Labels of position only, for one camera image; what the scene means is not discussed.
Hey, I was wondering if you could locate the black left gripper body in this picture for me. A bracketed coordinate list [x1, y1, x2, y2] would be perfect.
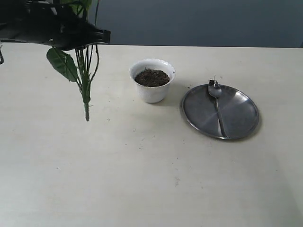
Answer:
[0, 1, 79, 52]

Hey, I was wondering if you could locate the artificial red anthurium plant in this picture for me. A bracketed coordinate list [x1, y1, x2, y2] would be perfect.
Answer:
[46, 0, 100, 121]

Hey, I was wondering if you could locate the stainless steel spork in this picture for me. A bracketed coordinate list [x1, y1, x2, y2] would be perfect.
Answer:
[207, 78, 227, 137]

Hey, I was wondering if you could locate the dark brown potting soil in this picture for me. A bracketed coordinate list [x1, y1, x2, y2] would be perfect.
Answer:
[134, 68, 170, 87]

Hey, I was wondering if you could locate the white plastic flower pot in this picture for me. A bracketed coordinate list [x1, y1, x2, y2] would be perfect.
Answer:
[129, 59, 176, 104]

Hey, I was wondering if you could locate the round stainless steel plate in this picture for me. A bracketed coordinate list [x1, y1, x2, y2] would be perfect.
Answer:
[180, 84, 260, 140]

